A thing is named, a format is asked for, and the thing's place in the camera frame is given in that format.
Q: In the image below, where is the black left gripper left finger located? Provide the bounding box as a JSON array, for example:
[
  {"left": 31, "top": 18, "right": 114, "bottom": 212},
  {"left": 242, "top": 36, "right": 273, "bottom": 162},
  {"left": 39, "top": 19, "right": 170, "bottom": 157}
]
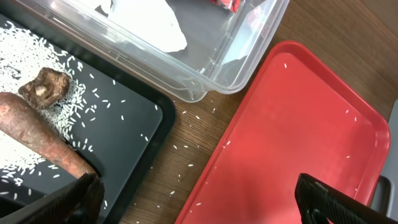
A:
[{"left": 1, "top": 174, "right": 104, "bottom": 224}]

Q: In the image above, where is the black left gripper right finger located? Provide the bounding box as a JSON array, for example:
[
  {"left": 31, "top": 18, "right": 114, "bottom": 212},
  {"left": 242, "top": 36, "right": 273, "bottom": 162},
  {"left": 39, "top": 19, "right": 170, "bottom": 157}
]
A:
[{"left": 295, "top": 173, "right": 397, "bottom": 224}]

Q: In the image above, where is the brown carrot piece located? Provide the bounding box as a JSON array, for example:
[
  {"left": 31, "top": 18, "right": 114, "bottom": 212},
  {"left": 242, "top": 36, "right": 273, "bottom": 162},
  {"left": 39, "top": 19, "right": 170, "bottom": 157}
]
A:
[{"left": 1, "top": 92, "right": 96, "bottom": 178}]

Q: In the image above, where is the brown food chunk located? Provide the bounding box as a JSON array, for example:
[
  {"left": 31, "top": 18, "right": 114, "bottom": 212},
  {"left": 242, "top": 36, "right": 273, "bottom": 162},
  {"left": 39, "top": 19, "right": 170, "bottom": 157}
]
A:
[{"left": 18, "top": 67, "right": 70, "bottom": 110}]

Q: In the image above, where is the white rice pile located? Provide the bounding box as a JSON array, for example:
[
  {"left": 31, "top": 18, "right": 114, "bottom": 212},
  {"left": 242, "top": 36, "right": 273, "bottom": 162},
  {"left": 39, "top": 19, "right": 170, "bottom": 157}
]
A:
[{"left": 1, "top": 19, "right": 95, "bottom": 179}]

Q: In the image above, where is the black waste tray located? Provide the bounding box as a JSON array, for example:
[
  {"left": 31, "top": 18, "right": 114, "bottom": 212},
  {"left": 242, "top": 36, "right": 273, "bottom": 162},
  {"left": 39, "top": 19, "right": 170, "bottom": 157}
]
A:
[{"left": 1, "top": 1, "right": 175, "bottom": 223}]

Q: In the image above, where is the red plastic tray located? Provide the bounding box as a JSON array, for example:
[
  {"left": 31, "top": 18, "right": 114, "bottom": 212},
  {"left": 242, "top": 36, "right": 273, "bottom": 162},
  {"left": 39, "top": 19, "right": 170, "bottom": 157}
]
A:
[{"left": 177, "top": 41, "right": 391, "bottom": 224}]

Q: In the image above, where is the clear plastic bin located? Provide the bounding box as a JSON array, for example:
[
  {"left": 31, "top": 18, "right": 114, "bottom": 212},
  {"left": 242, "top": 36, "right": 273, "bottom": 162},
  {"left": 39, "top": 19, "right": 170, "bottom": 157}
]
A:
[{"left": 13, "top": 0, "right": 289, "bottom": 103}]

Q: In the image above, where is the crumpled white tissue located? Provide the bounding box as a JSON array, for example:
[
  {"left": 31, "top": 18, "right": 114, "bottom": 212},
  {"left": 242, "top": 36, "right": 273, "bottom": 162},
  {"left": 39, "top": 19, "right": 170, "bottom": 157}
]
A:
[{"left": 77, "top": 0, "right": 188, "bottom": 54}]

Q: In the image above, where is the red patterned wrapper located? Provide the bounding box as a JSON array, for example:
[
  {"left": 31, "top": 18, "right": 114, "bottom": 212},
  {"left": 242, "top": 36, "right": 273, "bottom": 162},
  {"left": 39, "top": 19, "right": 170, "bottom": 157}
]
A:
[{"left": 210, "top": 0, "right": 241, "bottom": 13}]

